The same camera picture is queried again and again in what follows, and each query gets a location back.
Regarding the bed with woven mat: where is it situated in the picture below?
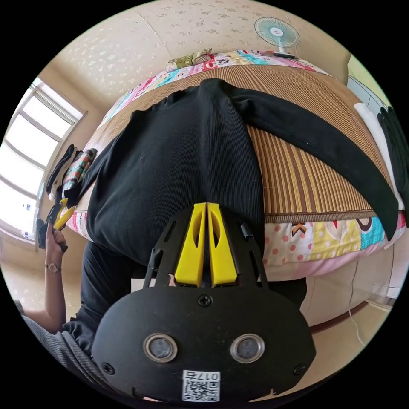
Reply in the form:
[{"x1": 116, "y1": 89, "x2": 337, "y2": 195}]
[{"x1": 63, "y1": 49, "x2": 409, "y2": 285}]

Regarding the black long sleeve shirt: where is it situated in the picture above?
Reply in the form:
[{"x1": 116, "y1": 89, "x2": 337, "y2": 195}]
[{"x1": 62, "y1": 78, "x2": 400, "y2": 357}]

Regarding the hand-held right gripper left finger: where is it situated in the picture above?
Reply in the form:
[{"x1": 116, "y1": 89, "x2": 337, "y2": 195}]
[{"x1": 173, "y1": 202, "x2": 208, "y2": 286}]

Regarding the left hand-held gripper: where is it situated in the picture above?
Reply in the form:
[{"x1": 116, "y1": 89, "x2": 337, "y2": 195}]
[{"x1": 35, "y1": 198, "x2": 76, "y2": 252}]

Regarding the white cable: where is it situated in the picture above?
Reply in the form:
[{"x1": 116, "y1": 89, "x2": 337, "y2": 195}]
[{"x1": 348, "y1": 260, "x2": 366, "y2": 346}]

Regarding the person's left hand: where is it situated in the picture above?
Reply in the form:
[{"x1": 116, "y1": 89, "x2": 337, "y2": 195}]
[{"x1": 46, "y1": 223, "x2": 68, "y2": 266}]

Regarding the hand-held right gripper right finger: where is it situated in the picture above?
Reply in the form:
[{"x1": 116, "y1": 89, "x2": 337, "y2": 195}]
[{"x1": 207, "y1": 202, "x2": 239, "y2": 287}]

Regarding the pile of clothes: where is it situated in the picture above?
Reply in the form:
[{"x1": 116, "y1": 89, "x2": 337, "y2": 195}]
[
  {"x1": 46, "y1": 144, "x2": 98, "y2": 202},
  {"x1": 354, "y1": 102, "x2": 409, "y2": 211}
]

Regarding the window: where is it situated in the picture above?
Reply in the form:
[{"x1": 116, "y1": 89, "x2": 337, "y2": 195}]
[{"x1": 0, "y1": 76, "x2": 89, "y2": 247}]

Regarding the person's body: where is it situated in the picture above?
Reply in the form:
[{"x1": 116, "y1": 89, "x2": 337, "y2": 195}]
[{"x1": 12, "y1": 300, "x2": 128, "y2": 398}]

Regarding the white and teal fan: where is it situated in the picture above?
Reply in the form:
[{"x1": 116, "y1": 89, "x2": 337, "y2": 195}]
[{"x1": 254, "y1": 16, "x2": 301, "y2": 59}]

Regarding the green patterned cushion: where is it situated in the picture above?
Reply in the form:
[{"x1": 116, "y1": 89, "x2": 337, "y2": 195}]
[{"x1": 166, "y1": 48, "x2": 213, "y2": 69}]

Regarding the person's left forearm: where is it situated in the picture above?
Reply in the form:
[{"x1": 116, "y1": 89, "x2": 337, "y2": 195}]
[{"x1": 21, "y1": 263, "x2": 67, "y2": 334}]

